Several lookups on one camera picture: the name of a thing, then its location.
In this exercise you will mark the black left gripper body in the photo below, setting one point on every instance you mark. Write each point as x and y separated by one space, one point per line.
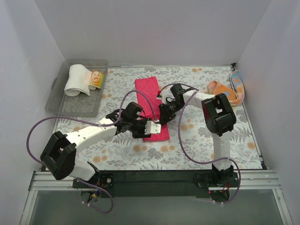
142 128

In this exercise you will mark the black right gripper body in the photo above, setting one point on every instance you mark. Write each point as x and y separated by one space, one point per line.
165 112

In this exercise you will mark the red microfiber towel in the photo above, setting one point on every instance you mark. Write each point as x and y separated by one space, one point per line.
149 87

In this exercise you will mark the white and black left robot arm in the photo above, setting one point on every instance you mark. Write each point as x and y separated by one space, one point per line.
59 155

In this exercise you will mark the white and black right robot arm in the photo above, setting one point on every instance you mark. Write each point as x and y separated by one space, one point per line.
219 119

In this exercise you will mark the orange patterned rolled towel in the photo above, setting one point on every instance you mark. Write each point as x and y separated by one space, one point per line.
96 80

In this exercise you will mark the clear grey plastic tray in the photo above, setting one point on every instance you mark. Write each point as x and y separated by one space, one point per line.
82 105

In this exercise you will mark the white rolled towel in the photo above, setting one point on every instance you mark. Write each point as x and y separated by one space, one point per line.
78 81

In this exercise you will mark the orange blue patterned towel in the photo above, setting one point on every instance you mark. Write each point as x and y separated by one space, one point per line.
235 94

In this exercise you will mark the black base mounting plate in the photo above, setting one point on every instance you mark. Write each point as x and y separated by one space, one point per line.
159 183

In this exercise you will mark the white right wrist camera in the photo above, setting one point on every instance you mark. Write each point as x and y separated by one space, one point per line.
161 97

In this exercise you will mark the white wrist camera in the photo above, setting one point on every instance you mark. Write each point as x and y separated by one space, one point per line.
152 128
161 97

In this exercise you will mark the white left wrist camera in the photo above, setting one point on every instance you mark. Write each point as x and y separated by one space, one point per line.
152 128

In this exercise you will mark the aluminium frame rail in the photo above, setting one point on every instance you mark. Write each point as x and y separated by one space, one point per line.
250 179

